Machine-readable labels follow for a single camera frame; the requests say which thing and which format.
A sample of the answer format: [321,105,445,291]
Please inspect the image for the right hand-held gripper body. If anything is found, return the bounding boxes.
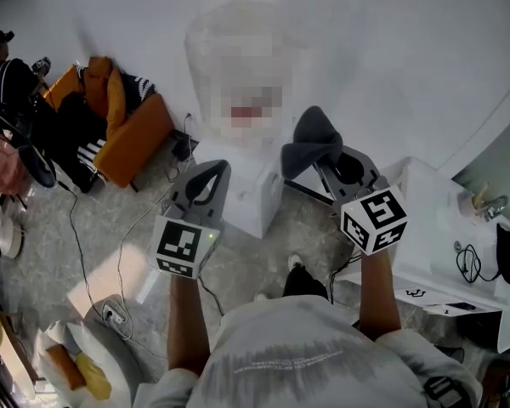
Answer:
[331,175,410,257]

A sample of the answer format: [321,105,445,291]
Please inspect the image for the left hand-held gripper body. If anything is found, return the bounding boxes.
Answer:
[152,192,223,280]

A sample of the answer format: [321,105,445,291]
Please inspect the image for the dark grey cloth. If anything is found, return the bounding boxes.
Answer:
[280,105,345,181]

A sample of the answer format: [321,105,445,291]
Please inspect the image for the person's right forearm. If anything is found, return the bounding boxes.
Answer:
[356,248,403,342]

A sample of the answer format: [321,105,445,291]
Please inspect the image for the person's left forearm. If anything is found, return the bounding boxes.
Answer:
[166,269,212,376]

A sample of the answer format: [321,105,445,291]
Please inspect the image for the black power adapter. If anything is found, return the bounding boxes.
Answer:
[171,138,195,163]

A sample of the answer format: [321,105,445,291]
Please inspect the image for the white desk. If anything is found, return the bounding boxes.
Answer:
[335,155,510,354]

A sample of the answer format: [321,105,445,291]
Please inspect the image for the orange sofa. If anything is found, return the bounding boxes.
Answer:
[42,55,176,189]

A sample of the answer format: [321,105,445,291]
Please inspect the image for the beige cup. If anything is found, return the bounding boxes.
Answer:
[457,181,492,218]

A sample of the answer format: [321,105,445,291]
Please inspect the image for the white power strip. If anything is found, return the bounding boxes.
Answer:
[101,303,129,325]

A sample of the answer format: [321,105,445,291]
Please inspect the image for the person's black trouser legs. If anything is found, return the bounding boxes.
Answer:
[281,265,329,300]

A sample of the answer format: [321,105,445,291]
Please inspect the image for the metal faucet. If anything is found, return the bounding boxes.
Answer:
[475,193,509,223]

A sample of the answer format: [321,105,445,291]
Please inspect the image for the black white striped clothing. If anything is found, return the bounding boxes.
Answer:
[73,65,159,179]

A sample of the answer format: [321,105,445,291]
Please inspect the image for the flat black pouch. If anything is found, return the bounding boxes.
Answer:
[494,223,510,286]

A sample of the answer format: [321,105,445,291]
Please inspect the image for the black round device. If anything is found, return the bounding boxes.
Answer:
[22,145,59,189]

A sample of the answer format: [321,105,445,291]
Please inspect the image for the yellow cushion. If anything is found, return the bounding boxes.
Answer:
[75,351,113,401]

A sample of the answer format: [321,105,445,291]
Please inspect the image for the person's white shirt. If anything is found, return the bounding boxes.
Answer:
[131,294,484,408]

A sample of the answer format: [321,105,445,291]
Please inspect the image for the orange cushion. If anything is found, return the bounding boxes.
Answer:
[45,344,88,392]

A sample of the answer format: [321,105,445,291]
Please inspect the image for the white round basket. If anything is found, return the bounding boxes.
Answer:
[0,204,27,259]

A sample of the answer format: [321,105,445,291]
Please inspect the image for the pink fabric bundle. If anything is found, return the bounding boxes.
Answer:
[0,132,31,197]

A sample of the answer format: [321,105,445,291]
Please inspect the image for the round wooden table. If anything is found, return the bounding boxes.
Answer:
[0,308,40,399]

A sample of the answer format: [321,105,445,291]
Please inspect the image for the black floor cable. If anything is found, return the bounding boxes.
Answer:
[196,273,227,316]
[328,251,363,306]
[56,179,112,327]

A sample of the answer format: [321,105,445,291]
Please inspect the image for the coiled black cable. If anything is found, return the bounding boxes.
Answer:
[455,241,501,285]

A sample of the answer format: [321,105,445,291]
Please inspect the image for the black shoulder strap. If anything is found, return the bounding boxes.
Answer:
[423,373,473,408]

